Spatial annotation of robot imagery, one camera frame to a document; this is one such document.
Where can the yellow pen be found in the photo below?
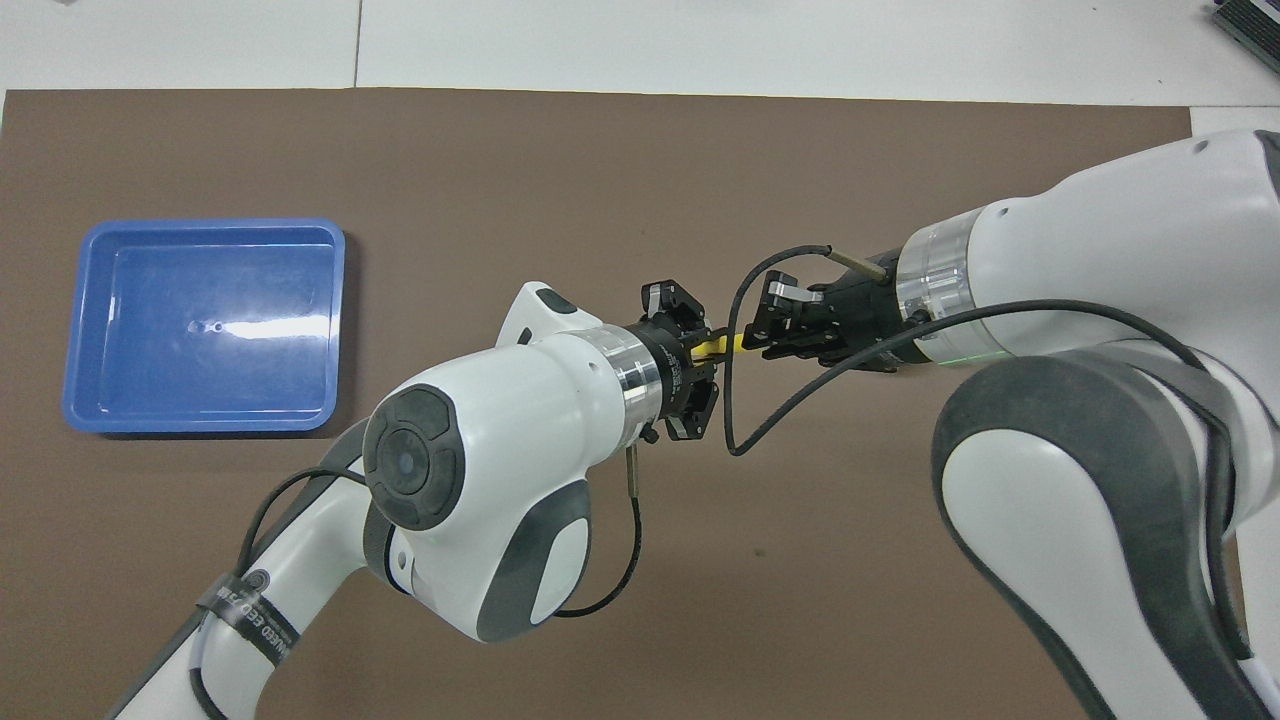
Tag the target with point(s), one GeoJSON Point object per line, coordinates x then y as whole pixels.
{"type": "Point", "coordinates": [722, 346]}

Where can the grey ribbed device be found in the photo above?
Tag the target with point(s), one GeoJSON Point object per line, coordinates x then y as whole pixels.
{"type": "Point", "coordinates": [1252, 25]}

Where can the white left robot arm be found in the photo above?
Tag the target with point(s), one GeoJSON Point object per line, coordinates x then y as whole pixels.
{"type": "Point", "coordinates": [500, 450]}

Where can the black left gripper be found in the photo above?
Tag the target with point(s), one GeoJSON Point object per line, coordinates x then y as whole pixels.
{"type": "Point", "coordinates": [670, 365]}

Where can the blue plastic tray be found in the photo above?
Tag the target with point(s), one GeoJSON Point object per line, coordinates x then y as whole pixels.
{"type": "Point", "coordinates": [200, 320]}

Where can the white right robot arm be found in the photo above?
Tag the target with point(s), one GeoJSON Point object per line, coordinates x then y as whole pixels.
{"type": "Point", "coordinates": [1100, 450]}

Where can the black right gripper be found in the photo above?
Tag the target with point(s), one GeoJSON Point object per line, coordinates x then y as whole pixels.
{"type": "Point", "coordinates": [860, 315]}

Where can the brown table mat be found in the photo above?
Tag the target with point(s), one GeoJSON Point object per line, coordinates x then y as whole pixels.
{"type": "Point", "coordinates": [500, 180]}

